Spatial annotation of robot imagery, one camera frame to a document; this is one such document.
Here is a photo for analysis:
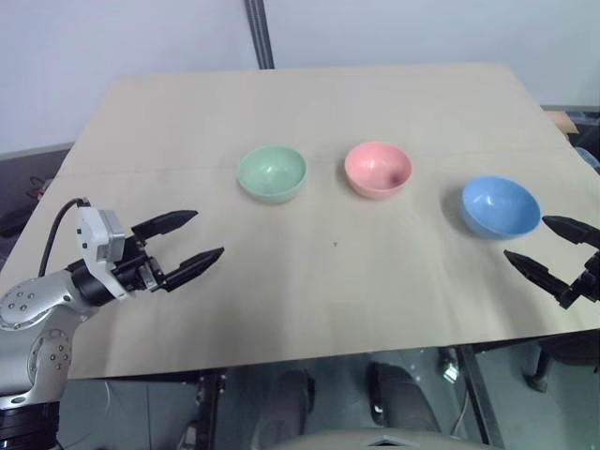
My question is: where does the blue plastic bowl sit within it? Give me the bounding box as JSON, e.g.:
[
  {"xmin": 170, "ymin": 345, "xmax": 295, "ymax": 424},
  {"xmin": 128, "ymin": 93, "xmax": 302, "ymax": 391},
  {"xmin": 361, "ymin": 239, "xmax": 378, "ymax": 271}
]
[{"xmin": 461, "ymin": 174, "xmax": 543, "ymax": 241}]

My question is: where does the red plastic bowl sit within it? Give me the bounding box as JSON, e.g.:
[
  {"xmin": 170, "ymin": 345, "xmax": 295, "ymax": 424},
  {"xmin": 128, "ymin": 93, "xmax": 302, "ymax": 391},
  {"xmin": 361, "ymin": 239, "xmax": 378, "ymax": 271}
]
[{"xmin": 343, "ymin": 141, "xmax": 413, "ymax": 202}]

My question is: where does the dark rounded shape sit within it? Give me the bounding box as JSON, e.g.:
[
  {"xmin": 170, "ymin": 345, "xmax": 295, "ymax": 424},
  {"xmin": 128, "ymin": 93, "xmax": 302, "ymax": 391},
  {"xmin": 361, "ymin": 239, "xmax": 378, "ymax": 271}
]
[{"xmin": 367, "ymin": 361, "xmax": 444, "ymax": 435}]

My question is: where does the blue cloth item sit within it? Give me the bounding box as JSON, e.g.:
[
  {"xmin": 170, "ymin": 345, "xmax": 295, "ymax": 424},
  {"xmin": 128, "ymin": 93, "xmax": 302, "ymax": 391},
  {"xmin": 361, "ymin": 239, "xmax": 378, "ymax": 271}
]
[{"xmin": 575, "ymin": 145, "xmax": 600, "ymax": 175}]

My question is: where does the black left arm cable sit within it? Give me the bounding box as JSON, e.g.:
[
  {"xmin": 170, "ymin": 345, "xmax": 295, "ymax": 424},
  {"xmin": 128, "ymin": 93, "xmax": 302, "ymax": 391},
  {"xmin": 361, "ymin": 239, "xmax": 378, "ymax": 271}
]
[{"xmin": 37, "ymin": 197, "xmax": 93, "ymax": 278}]

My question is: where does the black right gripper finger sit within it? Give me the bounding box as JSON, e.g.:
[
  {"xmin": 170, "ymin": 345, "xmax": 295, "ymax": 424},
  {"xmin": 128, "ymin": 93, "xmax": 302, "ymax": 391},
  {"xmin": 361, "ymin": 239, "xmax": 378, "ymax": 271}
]
[
  {"xmin": 502, "ymin": 249, "xmax": 576, "ymax": 301},
  {"xmin": 541, "ymin": 215, "xmax": 600, "ymax": 248}
]

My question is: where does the black metal table leg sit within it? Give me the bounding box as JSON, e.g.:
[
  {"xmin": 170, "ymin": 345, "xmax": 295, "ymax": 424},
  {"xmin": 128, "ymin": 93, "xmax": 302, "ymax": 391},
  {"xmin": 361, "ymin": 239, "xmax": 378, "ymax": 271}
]
[
  {"xmin": 455, "ymin": 344, "xmax": 506, "ymax": 450},
  {"xmin": 195, "ymin": 368, "xmax": 228, "ymax": 450}
]

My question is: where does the green plastic bowl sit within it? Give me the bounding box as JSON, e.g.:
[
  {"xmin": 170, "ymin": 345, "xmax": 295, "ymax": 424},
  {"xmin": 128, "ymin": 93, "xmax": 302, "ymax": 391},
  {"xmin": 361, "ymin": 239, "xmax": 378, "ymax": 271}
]
[{"xmin": 236, "ymin": 143, "xmax": 308, "ymax": 205}]

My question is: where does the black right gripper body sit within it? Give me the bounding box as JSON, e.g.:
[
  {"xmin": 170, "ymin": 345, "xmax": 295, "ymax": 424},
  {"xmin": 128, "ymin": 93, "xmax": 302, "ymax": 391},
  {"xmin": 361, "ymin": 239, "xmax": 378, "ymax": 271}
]
[{"xmin": 558, "ymin": 249, "xmax": 600, "ymax": 309}]

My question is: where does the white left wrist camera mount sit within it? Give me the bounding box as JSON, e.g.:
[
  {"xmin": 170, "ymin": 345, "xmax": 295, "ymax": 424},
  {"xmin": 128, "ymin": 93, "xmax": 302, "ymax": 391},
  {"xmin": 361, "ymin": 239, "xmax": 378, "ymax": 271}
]
[{"xmin": 74, "ymin": 203, "xmax": 129, "ymax": 301}]

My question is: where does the black bag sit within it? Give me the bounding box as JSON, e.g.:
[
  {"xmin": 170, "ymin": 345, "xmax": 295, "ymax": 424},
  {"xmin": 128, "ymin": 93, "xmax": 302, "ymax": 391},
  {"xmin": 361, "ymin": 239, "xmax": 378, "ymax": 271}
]
[{"xmin": 564, "ymin": 103, "xmax": 600, "ymax": 163}]

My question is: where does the dark aluminium profile post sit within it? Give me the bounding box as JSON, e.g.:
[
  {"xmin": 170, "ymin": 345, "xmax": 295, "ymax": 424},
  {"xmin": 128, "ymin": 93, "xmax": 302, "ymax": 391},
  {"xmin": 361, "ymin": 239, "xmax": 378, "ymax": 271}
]
[{"xmin": 242, "ymin": 0, "xmax": 277, "ymax": 70}]

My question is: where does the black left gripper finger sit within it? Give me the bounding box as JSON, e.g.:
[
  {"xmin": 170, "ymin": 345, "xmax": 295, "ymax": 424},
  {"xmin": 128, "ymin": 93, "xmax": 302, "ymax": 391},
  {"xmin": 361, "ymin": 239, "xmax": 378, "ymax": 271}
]
[
  {"xmin": 162, "ymin": 246, "xmax": 226, "ymax": 291},
  {"xmin": 131, "ymin": 209, "xmax": 200, "ymax": 241}
]

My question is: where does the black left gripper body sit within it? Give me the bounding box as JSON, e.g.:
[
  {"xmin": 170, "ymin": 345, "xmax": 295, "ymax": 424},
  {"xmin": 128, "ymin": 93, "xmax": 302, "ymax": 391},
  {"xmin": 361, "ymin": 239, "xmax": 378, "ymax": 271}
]
[{"xmin": 111, "ymin": 235, "xmax": 169, "ymax": 293}]

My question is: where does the brown cardboard box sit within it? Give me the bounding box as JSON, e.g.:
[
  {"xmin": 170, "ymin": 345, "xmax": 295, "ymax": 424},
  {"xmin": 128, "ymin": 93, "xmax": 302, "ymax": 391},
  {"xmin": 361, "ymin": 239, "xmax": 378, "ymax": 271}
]
[{"xmin": 544, "ymin": 110, "xmax": 581, "ymax": 136}]

